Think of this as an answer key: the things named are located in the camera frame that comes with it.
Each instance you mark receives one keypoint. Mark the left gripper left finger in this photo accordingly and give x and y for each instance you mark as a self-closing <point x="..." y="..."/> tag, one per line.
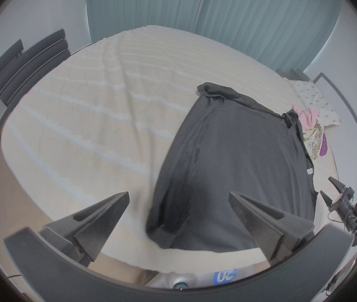
<point x="87" y="237"/>

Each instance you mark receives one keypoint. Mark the bed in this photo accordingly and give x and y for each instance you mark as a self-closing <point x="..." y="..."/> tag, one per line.
<point x="103" y="105"/>

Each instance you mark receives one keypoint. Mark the purple garment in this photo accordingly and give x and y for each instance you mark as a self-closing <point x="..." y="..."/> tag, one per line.
<point x="324" y="148"/>

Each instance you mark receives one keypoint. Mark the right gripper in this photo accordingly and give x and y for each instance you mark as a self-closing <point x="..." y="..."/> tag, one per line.
<point x="343" y="204"/>

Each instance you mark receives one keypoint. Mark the black shorts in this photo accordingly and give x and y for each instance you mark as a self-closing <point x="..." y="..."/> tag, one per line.
<point x="228" y="168"/>

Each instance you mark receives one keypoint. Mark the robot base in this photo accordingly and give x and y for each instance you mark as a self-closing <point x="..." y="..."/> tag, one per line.
<point x="194" y="280"/>

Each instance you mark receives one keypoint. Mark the grey bedside table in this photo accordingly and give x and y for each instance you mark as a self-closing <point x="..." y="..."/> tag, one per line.
<point x="293" y="74"/>

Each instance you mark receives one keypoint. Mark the dark grey dressing table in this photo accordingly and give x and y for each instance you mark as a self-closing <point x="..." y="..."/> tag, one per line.
<point x="8" y="55"/>

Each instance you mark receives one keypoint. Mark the white printed garment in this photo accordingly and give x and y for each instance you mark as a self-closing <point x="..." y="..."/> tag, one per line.
<point x="313" y="140"/>

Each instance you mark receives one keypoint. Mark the blue-green curtain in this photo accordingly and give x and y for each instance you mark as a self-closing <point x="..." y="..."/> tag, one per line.
<point x="140" y="8"/>
<point x="266" y="17"/>

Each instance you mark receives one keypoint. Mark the pink garment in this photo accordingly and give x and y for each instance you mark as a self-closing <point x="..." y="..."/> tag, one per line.
<point x="307" y="115"/>

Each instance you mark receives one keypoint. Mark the white printed pillow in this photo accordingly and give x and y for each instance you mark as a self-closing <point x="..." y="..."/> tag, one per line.
<point x="317" y="99"/>

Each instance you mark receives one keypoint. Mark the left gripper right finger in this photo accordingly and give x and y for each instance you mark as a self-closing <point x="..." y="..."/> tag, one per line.
<point x="273" y="234"/>

